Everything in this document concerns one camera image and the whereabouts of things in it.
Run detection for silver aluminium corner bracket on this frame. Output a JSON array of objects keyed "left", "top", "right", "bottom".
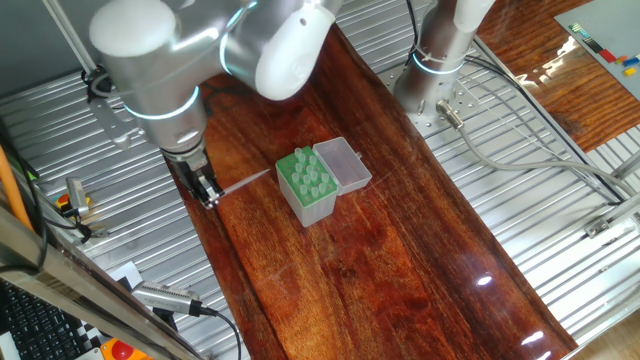
[{"left": 583, "top": 192, "right": 640, "bottom": 240}]

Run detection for silver aluminium profile bar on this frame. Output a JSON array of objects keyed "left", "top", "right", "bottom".
[{"left": 608, "top": 148, "right": 640, "bottom": 181}]

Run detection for glossy wood grain board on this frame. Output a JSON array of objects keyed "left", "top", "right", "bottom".
[
  {"left": 169, "top": 22, "right": 579, "bottom": 360},
  {"left": 475, "top": 0, "right": 640, "bottom": 154}
]

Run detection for metal frame beam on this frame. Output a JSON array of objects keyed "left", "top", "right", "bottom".
[{"left": 0, "top": 202, "right": 204, "bottom": 360}]

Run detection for black strap loop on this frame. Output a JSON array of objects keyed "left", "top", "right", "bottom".
[
  {"left": 43, "top": 205, "right": 96, "bottom": 246},
  {"left": 81, "top": 64, "right": 109, "bottom": 99}
]

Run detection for black computer mouse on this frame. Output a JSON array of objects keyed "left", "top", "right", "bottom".
[{"left": 151, "top": 305, "right": 180, "bottom": 334}]

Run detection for black keyboard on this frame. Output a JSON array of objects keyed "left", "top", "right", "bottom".
[{"left": 0, "top": 278, "right": 89, "bottom": 360}]

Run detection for orange cable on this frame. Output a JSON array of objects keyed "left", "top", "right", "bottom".
[{"left": 0, "top": 144, "right": 35, "bottom": 232}]

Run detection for silver ribbed camera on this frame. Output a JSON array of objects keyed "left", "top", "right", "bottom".
[{"left": 130, "top": 279, "right": 205, "bottom": 318}]

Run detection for black camera cable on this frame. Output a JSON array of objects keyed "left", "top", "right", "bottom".
[{"left": 199, "top": 303, "right": 243, "bottom": 360}]

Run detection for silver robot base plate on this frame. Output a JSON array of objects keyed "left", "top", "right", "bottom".
[{"left": 378, "top": 59, "right": 484, "bottom": 139}]

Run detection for pipette tip box green rack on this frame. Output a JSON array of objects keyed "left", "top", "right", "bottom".
[{"left": 274, "top": 136, "right": 374, "bottom": 229}]

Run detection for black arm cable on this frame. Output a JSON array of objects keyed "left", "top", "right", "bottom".
[{"left": 405, "top": 0, "right": 422, "bottom": 65}]

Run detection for orange emergency stop box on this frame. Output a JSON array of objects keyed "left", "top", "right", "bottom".
[{"left": 98, "top": 337, "right": 154, "bottom": 360}]

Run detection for checkerboard calibration sheet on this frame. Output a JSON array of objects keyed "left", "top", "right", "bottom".
[{"left": 74, "top": 259, "right": 146, "bottom": 354}]

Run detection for grey cable with metal plug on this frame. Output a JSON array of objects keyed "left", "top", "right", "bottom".
[{"left": 435, "top": 98, "right": 640, "bottom": 199}]

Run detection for black frame cable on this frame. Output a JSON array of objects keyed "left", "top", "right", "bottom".
[{"left": 0, "top": 169, "right": 50, "bottom": 275}]

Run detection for black power cable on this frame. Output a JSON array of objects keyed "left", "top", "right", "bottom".
[{"left": 463, "top": 52, "right": 624, "bottom": 207}]

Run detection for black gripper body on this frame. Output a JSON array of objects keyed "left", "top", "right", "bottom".
[{"left": 167, "top": 149, "right": 214, "bottom": 194}]

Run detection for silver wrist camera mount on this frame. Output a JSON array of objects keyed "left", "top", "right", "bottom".
[{"left": 88, "top": 94, "right": 136, "bottom": 151}]

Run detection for grey brick baseplate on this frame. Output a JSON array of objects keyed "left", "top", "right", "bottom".
[{"left": 553, "top": 0, "right": 640, "bottom": 103}]

